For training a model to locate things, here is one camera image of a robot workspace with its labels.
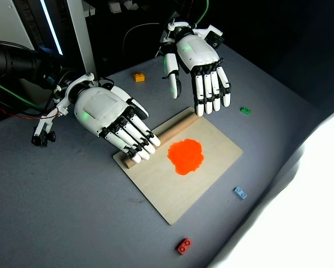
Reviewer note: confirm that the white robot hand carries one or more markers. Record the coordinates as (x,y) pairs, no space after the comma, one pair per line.
(197,53)
(100,111)

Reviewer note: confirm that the wooden rolling pin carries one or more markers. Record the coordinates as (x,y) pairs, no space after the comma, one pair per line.
(178,127)

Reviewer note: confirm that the yellow toy brick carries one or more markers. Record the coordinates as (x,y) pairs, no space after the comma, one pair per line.
(139,77)

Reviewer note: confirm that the green toy brick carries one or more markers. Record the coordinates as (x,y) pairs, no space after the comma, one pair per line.
(245,111)

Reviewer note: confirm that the white body column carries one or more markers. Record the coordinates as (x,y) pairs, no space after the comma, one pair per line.
(80,33)

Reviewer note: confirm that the white light strip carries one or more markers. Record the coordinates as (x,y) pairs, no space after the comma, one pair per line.
(51,28)

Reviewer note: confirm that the orange play dough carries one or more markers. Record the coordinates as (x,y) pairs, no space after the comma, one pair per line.
(186,156)

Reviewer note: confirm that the grey table cloth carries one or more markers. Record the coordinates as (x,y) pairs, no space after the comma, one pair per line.
(58,209)

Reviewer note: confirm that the light wooden board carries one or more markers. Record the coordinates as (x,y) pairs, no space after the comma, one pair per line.
(183,195)

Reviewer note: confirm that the white side panel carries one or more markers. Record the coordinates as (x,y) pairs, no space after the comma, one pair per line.
(7,19)

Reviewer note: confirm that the light blue toy brick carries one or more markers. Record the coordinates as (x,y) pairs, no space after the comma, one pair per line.
(240,193)

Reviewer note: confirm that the red toy brick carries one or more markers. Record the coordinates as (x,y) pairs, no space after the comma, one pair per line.
(183,247)

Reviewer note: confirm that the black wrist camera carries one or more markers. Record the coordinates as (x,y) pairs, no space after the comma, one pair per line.
(214,40)
(41,138)

